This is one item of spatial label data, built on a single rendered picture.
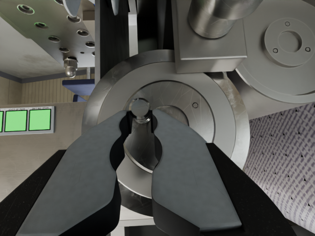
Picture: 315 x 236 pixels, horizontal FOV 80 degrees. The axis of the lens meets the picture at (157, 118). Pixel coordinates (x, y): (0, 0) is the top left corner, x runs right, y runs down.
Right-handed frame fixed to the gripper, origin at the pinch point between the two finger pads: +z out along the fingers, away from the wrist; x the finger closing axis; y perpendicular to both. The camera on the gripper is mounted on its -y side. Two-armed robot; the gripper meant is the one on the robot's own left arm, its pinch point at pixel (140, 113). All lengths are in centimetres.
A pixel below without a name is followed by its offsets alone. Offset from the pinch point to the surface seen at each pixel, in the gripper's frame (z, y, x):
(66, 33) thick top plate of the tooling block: 32.0, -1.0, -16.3
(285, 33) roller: 8.3, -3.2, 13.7
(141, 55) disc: 7.2, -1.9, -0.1
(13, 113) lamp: 33, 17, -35
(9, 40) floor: 225, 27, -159
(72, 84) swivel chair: 201, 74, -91
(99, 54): 8.0, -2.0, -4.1
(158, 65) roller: 5.6, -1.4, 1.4
